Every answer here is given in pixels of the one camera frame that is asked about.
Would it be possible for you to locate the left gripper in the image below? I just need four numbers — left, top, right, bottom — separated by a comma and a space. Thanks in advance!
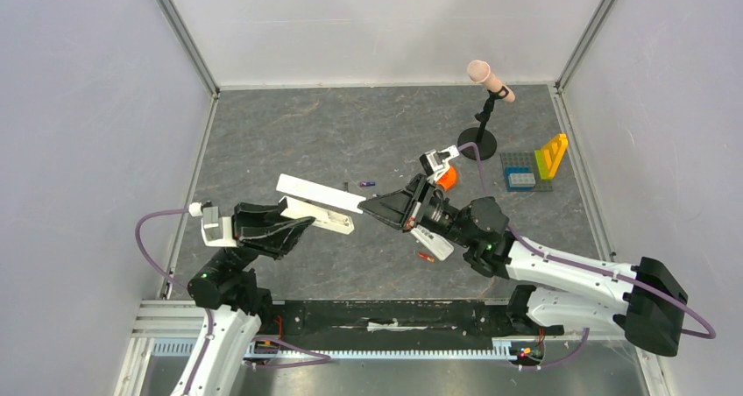
213, 199, 315, 272

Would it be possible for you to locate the orange AAA battery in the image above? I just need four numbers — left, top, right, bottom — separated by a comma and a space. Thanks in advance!
417, 252, 435, 263

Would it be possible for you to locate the white remote control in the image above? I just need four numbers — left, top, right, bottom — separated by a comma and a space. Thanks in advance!
279, 196, 355, 235
410, 225, 454, 261

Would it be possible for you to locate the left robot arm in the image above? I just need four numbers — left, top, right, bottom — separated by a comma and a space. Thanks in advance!
172, 202, 316, 395

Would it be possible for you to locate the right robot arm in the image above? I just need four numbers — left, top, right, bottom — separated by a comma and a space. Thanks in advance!
358, 174, 688, 357

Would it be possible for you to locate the orange plastic basket piece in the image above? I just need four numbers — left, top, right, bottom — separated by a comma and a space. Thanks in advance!
435, 166, 459, 192

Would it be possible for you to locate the black microphone stand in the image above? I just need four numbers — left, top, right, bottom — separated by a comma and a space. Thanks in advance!
456, 91, 500, 160

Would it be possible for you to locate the blue lego brick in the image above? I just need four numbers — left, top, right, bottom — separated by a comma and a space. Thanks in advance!
504, 166, 536, 191

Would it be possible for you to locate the grey lego baseplate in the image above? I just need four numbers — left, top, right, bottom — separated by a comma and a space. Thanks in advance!
499, 152, 553, 192

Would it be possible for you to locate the green lego brick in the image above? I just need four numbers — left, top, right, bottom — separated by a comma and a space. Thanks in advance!
534, 150, 555, 180

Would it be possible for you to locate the pink microphone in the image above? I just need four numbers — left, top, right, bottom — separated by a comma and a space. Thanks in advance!
466, 60, 515, 103

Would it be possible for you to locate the yellow lego piece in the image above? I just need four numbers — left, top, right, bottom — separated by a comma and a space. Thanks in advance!
541, 133, 569, 180

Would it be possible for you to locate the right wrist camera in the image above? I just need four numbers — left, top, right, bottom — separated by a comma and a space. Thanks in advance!
419, 145, 460, 185

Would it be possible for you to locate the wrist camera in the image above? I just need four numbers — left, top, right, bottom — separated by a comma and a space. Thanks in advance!
419, 145, 460, 185
188, 202, 237, 248

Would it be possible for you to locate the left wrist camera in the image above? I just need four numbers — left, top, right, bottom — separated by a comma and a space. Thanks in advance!
188, 202, 237, 248

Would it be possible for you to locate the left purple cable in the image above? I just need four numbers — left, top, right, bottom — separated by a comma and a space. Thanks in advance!
135, 207, 217, 396

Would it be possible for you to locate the purple cable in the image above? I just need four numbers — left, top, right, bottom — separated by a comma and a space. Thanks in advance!
458, 142, 716, 341
135, 207, 217, 396

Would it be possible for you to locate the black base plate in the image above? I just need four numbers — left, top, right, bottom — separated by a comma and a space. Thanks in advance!
230, 285, 564, 351

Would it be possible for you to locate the white cable duct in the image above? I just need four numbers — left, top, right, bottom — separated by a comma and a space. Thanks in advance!
152, 338, 518, 362

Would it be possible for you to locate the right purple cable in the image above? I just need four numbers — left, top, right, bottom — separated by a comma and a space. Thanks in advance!
458, 142, 716, 341

